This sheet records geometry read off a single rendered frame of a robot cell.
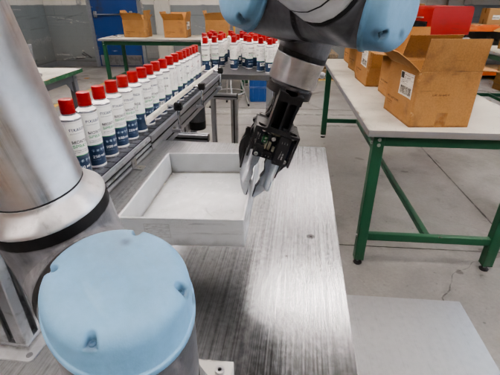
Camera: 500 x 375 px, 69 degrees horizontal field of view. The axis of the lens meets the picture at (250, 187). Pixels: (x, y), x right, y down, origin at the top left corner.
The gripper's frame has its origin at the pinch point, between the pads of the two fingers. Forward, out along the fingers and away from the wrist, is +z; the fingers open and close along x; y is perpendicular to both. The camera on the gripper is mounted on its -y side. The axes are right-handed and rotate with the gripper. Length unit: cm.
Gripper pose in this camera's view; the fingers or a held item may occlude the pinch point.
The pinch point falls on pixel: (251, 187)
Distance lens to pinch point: 67.1
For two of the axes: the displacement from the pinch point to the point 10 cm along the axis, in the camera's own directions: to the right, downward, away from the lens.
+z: -3.1, 8.4, 4.4
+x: 9.5, 2.9, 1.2
